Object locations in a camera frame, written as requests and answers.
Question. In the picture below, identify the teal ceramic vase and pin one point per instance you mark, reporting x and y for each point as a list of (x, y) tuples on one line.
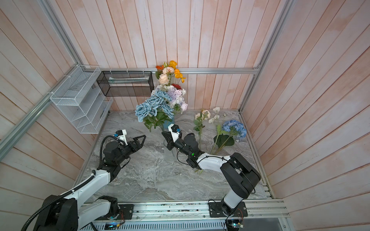
[(166, 124)]

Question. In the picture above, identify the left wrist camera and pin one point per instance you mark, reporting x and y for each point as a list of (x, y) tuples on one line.
[(121, 136)]

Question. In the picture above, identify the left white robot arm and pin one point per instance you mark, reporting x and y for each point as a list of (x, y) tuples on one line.
[(68, 212)]

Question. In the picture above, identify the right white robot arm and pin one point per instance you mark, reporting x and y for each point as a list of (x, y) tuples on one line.
[(241, 176)]

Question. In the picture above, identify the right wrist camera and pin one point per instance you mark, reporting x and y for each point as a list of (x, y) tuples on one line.
[(175, 132)]

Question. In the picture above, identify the black mesh wall basket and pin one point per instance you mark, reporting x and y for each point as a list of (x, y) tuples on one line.
[(126, 83)]

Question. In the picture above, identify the red gerbera stem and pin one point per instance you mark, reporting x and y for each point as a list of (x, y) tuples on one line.
[(177, 86)]

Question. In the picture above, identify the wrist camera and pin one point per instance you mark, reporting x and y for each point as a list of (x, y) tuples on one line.
[(175, 132), (121, 136)]

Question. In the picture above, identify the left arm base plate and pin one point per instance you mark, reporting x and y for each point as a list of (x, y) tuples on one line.
[(125, 213)]

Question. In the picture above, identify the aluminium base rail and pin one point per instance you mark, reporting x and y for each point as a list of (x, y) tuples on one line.
[(194, 216)]

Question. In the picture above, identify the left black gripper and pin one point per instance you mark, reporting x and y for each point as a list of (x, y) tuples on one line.
[(131, 145)]

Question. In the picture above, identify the yellow poppy spray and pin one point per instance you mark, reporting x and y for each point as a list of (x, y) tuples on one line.
[(176, 76)]

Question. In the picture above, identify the cream rose spray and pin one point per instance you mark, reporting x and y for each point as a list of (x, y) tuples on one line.
[(200, 118)]

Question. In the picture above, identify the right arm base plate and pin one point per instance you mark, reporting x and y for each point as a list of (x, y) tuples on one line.
[(221, 209)]

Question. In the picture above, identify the blue hydrangea stem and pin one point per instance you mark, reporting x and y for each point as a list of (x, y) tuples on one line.
[(227, 134)]

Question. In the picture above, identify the peach rose spray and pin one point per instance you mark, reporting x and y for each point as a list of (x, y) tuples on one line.
[(164, 77)]

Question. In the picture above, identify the dusty blue rose bunch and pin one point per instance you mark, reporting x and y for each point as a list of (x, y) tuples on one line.
[(155, 110)]

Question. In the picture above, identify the lilac pompom flower spray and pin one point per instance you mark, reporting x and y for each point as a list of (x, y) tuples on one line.
[(162, 90)]

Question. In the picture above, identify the white wire shelf rack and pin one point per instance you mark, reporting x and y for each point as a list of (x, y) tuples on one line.
[(80, 99)]

